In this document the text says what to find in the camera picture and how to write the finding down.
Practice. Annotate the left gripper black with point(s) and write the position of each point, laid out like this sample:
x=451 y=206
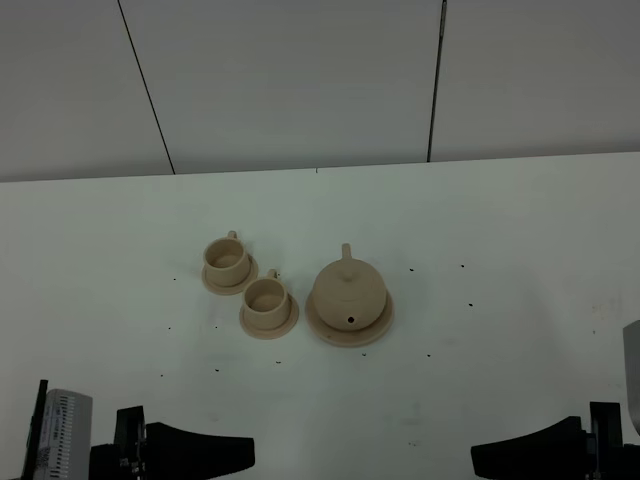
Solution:
x=170 y=453

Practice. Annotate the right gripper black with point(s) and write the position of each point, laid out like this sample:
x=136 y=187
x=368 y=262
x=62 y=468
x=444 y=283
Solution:
x=563 y=451

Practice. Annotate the beige ceramic teapot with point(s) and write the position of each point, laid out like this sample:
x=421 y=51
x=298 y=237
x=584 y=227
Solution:
x=349 y=293

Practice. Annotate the large beige teapot saucer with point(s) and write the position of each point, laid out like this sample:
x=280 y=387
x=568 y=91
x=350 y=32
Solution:
x=351 y=338

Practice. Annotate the far small beige saucer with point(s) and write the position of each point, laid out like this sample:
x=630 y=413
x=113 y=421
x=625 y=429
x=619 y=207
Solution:
x=233 y=289

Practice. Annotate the small beige saucer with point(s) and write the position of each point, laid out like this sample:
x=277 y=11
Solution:
x=233 y=289
x=267 y=332

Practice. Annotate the near beige teacup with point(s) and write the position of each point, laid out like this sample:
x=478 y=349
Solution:
x=266 y=303

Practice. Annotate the beige teacup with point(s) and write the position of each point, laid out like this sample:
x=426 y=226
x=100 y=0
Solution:
x=266 y=303
x=226 y=262

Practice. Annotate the near small beige saucer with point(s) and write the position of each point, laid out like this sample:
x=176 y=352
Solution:
x=267 y=332

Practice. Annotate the far beige teacup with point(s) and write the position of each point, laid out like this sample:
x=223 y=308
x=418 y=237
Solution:
x=226 y=262

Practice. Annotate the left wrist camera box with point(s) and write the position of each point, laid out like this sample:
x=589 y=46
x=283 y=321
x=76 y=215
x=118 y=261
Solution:
x=59 y=440

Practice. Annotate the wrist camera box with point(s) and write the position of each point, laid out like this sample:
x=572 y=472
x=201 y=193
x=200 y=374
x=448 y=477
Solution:
x=59 y=440
x=631 y=341

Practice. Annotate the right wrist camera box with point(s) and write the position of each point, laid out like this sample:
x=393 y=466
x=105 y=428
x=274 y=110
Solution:
x=631 y=341

